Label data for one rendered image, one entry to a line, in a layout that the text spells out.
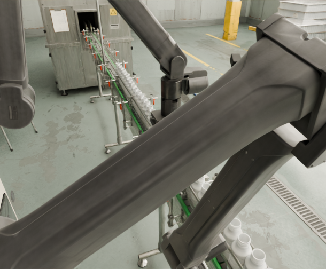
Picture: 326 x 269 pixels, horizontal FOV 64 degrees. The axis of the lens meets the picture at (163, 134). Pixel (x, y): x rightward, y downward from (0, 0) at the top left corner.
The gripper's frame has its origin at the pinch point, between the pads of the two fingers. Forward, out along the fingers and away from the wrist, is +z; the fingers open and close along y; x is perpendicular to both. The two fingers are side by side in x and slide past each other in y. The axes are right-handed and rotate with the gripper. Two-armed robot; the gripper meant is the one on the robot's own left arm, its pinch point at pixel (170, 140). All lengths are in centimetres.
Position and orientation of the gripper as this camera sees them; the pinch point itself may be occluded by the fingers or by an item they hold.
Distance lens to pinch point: 79.1
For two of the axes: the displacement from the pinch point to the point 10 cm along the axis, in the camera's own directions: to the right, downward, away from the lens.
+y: -9.4, 1.9, -2.9
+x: 3.4, 5.0, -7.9
